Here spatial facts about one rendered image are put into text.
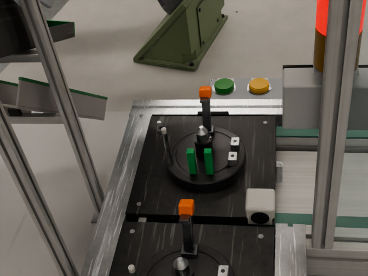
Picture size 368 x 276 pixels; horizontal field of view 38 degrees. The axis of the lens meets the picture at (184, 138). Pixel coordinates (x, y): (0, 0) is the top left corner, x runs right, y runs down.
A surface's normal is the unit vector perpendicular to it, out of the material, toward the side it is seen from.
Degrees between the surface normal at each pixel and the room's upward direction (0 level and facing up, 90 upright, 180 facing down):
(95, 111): 90
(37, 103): 90
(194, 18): 90
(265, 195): 0
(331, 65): 90
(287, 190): 0
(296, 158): 0
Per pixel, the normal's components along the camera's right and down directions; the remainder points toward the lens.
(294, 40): -0.11, -0.73
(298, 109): -0.13, 0.69
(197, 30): 0.92, 0.18
